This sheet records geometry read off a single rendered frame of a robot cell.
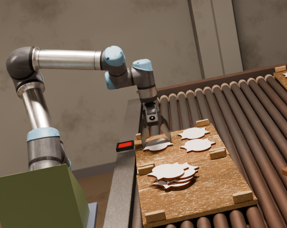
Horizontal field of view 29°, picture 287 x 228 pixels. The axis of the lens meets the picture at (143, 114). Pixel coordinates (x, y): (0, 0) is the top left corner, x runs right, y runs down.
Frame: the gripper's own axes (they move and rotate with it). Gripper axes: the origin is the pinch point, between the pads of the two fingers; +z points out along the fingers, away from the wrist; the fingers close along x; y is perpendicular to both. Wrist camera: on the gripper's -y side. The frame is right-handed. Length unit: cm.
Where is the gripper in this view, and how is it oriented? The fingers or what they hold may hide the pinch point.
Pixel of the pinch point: (157, 144)
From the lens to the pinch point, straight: 231.0
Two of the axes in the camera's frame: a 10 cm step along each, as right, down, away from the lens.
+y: -0.5, -2.6, 9.6
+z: 1.8, 9.5, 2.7
